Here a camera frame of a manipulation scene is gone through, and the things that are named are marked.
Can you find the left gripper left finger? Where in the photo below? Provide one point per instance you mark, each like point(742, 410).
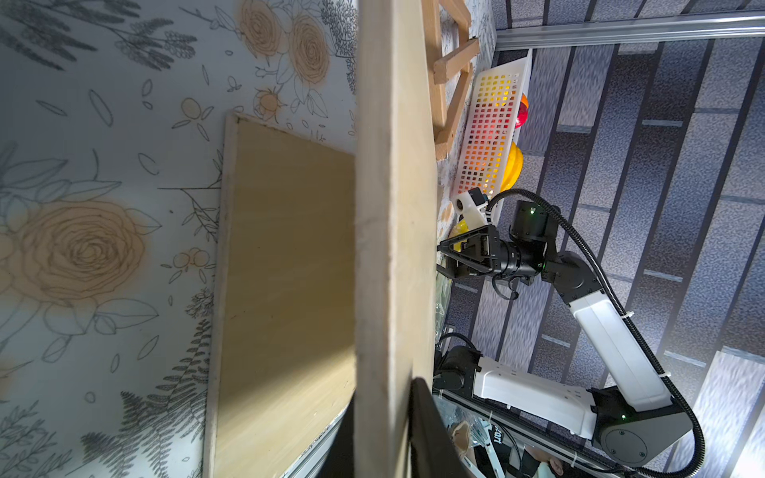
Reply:
point(340, 459)

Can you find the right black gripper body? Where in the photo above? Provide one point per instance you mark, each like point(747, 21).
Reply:
point(482, 253)

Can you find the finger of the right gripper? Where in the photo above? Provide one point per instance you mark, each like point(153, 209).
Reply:
point(451, 271)
point(451, 245)

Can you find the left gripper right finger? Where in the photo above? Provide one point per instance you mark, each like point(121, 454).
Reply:
point(432, 452)

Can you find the plywood board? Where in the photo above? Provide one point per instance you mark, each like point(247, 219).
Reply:
point(396, 206)
point(282, 367)

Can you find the yellow toy banana bunch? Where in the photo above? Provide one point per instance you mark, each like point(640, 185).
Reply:
point(514, 165)

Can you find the white plastic basket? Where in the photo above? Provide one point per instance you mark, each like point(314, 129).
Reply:
point(490, 127)

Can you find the red toy apple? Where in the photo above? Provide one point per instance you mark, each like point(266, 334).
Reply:
point(523, 112)

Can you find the floral tablecloth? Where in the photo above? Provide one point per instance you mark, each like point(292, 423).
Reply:
point(112, 147)

